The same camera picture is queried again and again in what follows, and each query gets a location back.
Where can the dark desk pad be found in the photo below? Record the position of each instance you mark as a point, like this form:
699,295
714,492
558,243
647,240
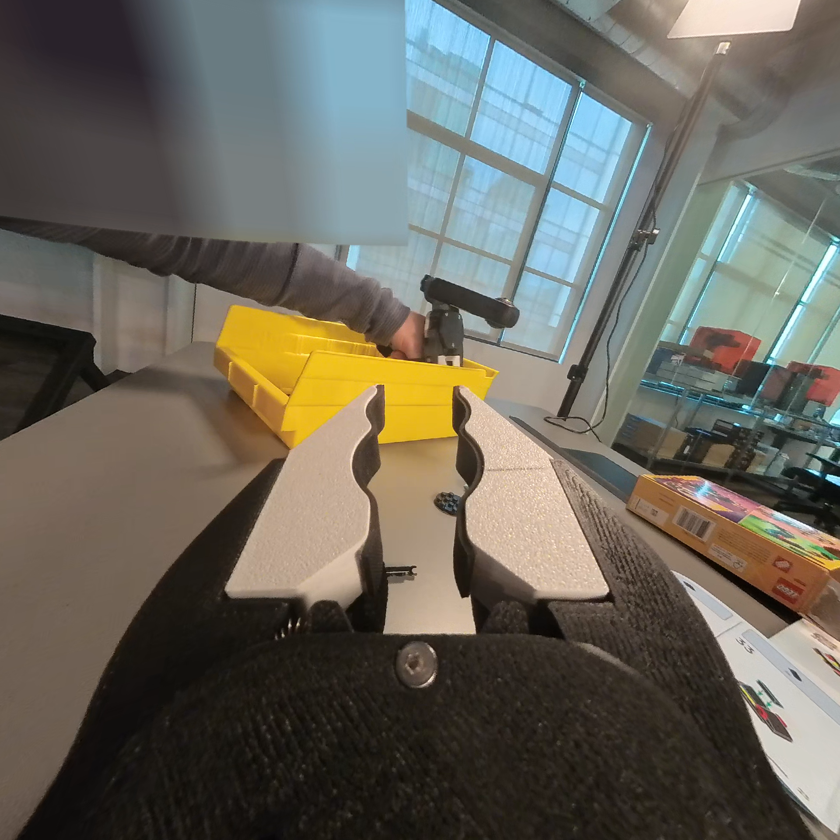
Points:
577,459

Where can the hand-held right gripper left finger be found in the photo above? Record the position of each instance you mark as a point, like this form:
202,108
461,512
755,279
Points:
308,512

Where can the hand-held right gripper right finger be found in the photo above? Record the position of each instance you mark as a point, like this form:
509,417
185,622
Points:
531,531

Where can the yellow plastic parts bin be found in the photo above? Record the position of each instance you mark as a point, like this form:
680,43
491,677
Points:
328,387

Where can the black office chair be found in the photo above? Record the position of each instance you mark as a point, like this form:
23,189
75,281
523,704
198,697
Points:
814,485

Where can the metal storage shelving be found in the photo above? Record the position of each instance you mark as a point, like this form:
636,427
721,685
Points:
722,407

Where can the orange lego box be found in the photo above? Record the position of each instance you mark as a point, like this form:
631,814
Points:
728,531

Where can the lego instruction booklet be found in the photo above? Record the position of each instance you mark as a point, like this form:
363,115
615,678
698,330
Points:
781,689

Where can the person's left hand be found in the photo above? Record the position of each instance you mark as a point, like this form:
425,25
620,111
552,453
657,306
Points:
410,338

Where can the red storage box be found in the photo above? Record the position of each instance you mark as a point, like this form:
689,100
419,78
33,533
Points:
814,382
725,346

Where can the large paned window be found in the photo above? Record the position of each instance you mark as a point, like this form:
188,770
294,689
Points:
512,197

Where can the black lego clip piece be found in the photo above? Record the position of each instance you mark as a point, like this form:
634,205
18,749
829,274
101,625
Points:
401,573

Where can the black side table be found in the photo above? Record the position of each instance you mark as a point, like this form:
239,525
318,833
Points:
46,367

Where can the person's left forearm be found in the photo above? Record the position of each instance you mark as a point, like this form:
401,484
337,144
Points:
295,282

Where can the white studio light panel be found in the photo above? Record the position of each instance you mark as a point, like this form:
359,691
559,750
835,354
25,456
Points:
735,16

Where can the black light stand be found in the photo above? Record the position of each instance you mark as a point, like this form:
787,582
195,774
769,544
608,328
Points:
646,229

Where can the black round lego plate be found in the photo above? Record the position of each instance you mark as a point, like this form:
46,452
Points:
449,502

